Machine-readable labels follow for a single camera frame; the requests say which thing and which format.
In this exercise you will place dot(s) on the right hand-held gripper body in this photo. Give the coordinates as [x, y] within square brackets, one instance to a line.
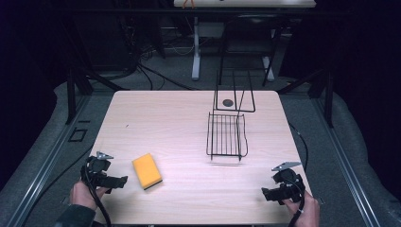
[288, 184]

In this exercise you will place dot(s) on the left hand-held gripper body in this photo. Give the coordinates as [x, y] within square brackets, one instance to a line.
[98, 164]

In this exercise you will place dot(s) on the person's right hand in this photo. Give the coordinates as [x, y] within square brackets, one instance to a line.
[307, 209]

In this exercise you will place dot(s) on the person's left hand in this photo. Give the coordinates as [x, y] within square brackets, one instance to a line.
[82, 195]

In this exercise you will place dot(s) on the yellow sponge with dark base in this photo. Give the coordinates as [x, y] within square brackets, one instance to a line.
[146, 170]

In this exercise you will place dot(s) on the dark round table grommet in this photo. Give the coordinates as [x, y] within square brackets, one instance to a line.
[227, 102]

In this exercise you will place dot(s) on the white desk with white legs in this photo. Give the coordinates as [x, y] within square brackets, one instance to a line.
[196, 47]

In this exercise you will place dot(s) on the black chair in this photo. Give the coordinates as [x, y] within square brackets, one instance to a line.
[249, 34]

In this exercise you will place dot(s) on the aluminium floor rail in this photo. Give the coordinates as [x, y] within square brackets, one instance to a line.
[47, 170]
[346, 164]

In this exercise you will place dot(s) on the black metal frame stand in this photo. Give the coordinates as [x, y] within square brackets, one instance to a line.
[328, 97]
[72, 94]

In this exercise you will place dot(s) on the black horizontal frame bar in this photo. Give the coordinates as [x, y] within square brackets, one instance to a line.
[201, 11]

